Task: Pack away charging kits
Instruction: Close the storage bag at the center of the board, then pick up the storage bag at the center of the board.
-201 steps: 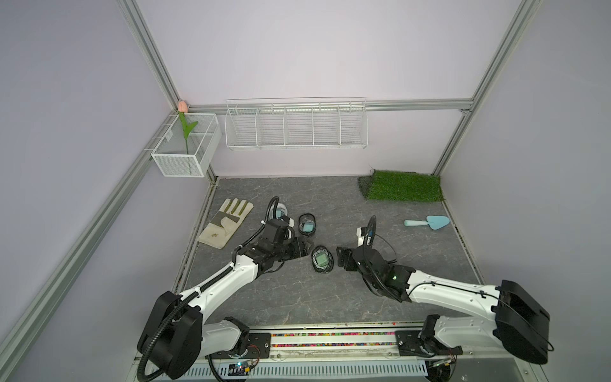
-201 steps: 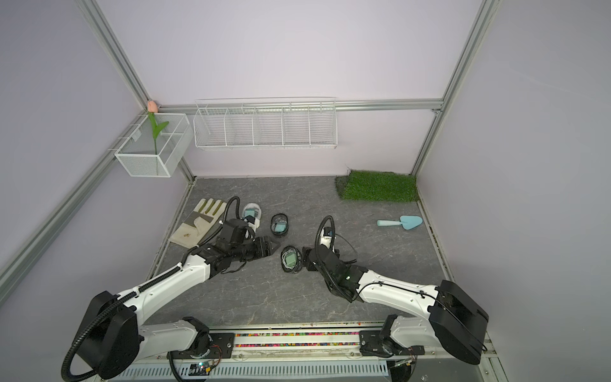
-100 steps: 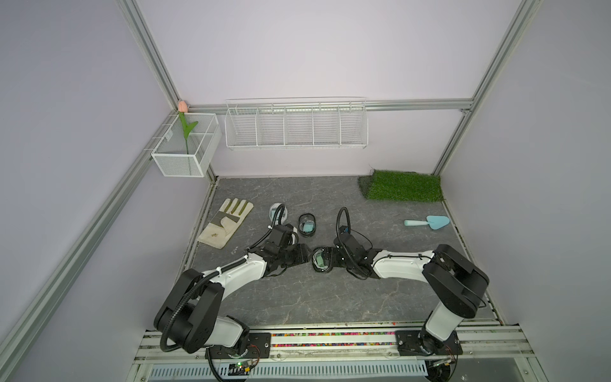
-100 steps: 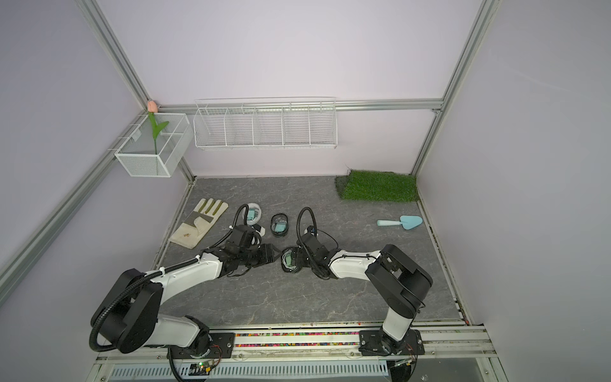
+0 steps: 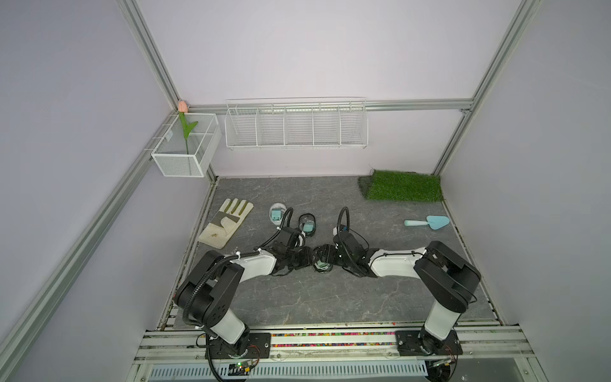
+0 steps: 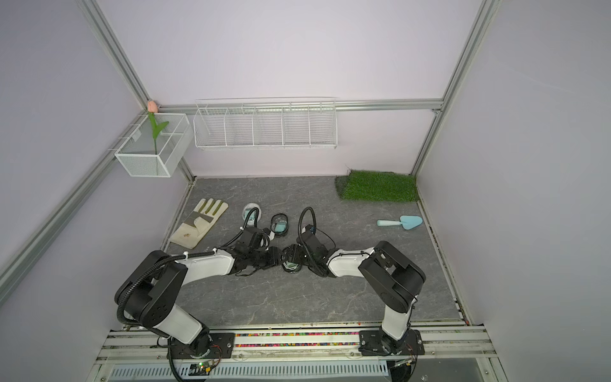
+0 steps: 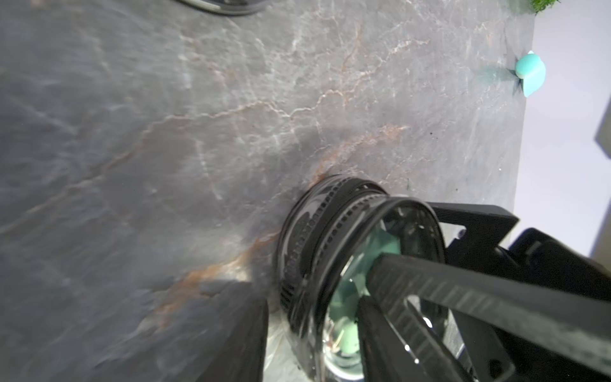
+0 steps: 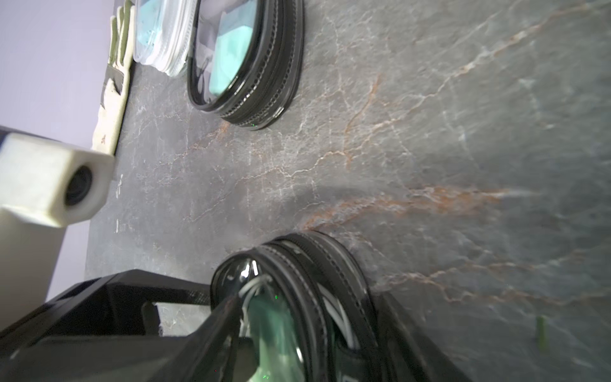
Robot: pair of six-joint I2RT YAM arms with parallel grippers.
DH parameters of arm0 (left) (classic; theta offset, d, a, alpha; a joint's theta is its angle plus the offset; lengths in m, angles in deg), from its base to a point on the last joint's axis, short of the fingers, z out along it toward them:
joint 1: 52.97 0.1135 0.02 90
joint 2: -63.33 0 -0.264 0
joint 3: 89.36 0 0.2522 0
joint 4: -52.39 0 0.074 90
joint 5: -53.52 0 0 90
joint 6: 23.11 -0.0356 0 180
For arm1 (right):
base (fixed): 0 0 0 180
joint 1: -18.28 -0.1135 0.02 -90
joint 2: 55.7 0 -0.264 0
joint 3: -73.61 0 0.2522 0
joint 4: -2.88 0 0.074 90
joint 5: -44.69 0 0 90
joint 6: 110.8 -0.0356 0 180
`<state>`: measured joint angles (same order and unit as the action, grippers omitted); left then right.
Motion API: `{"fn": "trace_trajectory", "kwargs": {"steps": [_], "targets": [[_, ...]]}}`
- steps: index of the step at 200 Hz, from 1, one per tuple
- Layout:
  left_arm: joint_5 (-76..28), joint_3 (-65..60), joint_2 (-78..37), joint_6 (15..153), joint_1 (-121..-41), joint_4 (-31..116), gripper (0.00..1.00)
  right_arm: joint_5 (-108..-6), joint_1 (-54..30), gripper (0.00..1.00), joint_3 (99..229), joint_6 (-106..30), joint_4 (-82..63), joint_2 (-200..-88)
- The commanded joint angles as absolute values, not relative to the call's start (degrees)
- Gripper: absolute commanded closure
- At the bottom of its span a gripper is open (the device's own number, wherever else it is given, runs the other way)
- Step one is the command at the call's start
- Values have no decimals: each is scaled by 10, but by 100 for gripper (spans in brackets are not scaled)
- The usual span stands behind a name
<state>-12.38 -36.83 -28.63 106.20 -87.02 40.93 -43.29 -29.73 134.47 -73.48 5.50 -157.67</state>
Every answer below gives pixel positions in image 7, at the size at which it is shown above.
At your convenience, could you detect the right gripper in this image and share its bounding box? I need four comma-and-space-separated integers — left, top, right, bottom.
367, 203, 610, 381

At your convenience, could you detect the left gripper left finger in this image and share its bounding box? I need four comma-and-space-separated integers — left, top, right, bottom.
197, 298, 269, 382

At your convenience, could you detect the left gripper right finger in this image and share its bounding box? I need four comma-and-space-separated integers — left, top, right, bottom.
356, 296, 430, 381

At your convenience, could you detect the green charger cube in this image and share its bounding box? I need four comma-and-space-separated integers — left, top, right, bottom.
328, 228, 400, 356

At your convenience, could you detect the teal garden trowel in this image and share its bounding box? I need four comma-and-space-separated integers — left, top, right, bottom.
515, 51, 547, 97

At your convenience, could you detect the green artificial grass mat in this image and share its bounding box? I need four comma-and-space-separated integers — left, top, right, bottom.
531, 0, 560, 14

